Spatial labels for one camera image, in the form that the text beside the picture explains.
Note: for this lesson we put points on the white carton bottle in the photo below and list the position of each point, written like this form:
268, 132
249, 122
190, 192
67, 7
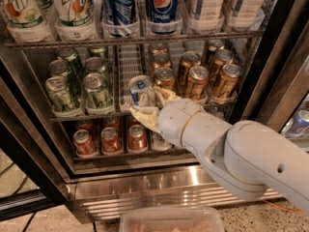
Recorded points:
241, 14
204, 15

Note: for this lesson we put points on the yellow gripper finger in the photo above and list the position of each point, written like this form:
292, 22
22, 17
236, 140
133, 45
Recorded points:
146, 115
163, 96

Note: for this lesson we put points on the middle left green can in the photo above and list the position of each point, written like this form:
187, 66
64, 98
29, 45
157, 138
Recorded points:
61, 67

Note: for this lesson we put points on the back left gold can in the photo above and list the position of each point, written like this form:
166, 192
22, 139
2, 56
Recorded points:
155, 48

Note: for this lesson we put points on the left white carton bottle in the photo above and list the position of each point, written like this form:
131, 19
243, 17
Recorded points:
204, 15

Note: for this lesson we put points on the wire shelf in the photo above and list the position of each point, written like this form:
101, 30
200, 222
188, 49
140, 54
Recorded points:
136, 40
96, 114

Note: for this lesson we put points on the pepsi bottle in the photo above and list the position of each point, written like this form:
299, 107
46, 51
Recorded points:
121, 16
162, 15

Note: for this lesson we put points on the front right orange can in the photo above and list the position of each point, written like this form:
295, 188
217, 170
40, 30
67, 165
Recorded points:
137, 139

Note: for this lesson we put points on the front middle orange can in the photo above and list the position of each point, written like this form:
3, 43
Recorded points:
110, 141

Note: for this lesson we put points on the front right gold can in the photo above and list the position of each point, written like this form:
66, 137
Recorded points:
227, 81

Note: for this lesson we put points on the left 7up bottle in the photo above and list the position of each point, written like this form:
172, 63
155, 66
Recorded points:
26, 21

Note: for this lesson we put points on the green can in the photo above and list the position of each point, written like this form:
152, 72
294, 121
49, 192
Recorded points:
62, 98
97, 90
96, 65
71, 55
61, 67
99, 51

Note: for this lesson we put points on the orange can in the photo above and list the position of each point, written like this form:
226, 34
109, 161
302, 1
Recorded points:
84, 143
110, 141
137, 139

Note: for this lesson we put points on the upper wire shelf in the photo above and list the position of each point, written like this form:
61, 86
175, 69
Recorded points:
136, 40

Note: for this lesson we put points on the back left green can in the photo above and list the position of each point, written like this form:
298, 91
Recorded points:
71, 55

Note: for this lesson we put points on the clear plastic container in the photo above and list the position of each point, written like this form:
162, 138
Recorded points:
172, 220

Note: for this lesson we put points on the middle right gold can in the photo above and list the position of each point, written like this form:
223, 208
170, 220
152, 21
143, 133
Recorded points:
220, 58

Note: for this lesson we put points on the blue can behind glass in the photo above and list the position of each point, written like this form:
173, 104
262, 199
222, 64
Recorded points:
300, 123

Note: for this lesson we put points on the left pepsi bottle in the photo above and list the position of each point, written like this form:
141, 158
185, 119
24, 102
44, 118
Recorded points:
121, 16

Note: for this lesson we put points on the left water bottle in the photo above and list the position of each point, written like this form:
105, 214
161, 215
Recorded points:
159, 143

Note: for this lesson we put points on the front middle gold can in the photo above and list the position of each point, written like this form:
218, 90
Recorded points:
196, 80

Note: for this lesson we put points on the back right gold can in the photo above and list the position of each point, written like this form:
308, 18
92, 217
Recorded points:
209, 49

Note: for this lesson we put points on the gold can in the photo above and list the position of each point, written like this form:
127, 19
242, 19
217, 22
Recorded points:
196, 80
220, 58
209, 49
187, 60
165, 78
161, 60
227, 81
155, 48

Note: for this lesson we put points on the middle left gold can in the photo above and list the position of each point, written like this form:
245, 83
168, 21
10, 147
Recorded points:
161, 60

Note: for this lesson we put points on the red bull can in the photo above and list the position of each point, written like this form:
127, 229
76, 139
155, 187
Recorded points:
141, 89

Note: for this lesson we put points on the front left gold can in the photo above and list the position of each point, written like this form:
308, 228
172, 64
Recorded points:
165, 78

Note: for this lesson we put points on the right pepsi bottle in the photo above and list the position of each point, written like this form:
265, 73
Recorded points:
162, 15

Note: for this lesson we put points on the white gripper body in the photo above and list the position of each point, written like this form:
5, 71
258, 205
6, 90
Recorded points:
175, 119

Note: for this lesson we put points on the steel fridge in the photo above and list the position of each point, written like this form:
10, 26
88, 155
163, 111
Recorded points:
274, 58

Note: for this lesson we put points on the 7up bottle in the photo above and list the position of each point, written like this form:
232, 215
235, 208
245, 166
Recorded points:
75, 20
26, 21

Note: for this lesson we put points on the middle wire shelf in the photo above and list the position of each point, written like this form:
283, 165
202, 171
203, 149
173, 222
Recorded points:
96, 114

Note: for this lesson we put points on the right white carton bottle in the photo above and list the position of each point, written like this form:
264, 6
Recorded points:
241, 14

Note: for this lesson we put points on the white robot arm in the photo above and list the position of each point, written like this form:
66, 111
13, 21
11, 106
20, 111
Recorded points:
245, 158

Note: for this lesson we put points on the front left green can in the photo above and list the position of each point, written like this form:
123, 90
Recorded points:
62, 98

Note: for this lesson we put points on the front left orange can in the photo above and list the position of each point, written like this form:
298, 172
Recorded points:
84, 143

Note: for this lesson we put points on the middle centre gold can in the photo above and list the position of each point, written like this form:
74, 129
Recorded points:
187, 60

